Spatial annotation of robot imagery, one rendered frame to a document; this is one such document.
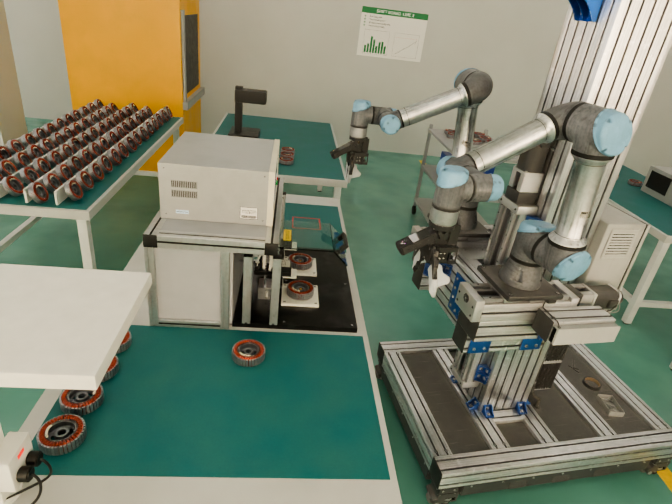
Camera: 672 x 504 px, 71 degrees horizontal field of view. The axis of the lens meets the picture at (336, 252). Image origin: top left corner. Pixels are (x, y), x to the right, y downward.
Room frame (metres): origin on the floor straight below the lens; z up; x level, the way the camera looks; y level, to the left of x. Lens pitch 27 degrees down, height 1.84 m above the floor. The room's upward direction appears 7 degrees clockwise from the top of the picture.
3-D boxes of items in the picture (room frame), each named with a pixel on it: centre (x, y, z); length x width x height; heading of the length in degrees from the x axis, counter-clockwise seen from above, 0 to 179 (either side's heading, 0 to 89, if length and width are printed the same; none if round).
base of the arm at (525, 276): (1.53, -0.68, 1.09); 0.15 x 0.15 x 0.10
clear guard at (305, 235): (1.61, 0.13, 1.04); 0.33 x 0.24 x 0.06; 97
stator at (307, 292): (1.64, 0.12, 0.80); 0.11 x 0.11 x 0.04
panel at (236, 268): (1.73, 0.39, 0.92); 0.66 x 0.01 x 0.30; 7
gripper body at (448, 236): (1.21, -0.29, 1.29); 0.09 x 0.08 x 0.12; 106
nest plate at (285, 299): (1.64, 0.12, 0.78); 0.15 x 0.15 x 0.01; 7
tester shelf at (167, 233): (1.72, 0.46, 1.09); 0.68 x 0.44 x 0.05; 7
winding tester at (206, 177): (1.73, 0.46, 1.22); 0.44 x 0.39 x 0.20; 7
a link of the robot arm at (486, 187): (1.26, -0.36, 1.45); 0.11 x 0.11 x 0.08; 24
